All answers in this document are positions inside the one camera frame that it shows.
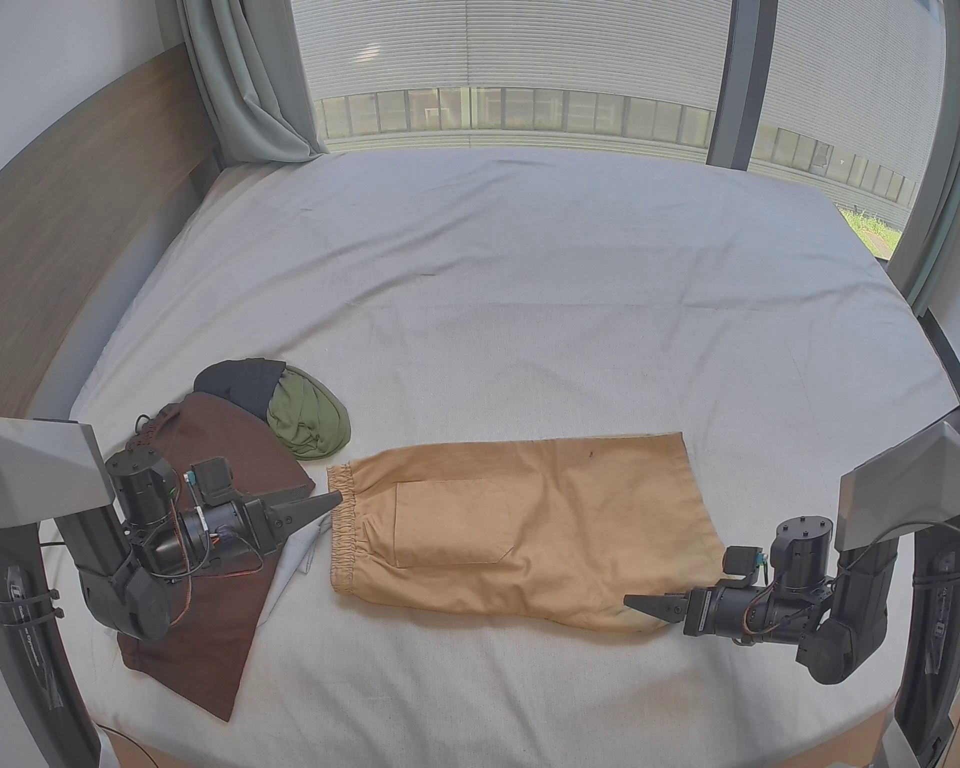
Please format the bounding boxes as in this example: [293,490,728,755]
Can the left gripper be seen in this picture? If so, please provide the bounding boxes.
[180,497,285,569]

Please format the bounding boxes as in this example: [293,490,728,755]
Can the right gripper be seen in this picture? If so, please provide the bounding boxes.
[682,583,779,645]

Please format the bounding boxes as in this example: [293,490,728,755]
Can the tan shorts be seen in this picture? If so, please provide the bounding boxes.
[326,431,729,635]

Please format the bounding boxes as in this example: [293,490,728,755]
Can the bed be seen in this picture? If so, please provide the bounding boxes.
[0,41,960,768]

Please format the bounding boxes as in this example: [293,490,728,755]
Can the brown garment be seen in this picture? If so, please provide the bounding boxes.
[116,393,316,723]

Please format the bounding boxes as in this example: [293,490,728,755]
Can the green garment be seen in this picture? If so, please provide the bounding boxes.
[266,365,354,461]

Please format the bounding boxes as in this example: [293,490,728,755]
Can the black garment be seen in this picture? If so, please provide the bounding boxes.
[193,358,290,423]

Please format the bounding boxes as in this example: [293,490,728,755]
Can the grey-green curtain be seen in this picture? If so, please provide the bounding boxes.
[180,0,327,166]

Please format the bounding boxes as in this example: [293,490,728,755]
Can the window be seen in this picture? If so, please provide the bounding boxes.
[288,0,960,316]

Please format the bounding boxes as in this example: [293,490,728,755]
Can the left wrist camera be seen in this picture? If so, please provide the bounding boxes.
[186,457,235,510]

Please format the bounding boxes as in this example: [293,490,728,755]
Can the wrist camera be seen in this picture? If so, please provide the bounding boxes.
[186,457,235,510]
[721,545,763,586]

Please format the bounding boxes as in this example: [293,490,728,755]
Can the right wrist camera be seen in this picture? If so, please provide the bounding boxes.
[721,545,763,586]

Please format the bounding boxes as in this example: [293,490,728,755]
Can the black cable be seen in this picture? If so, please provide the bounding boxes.
[843,519,960,579]
[97,722,162,768]

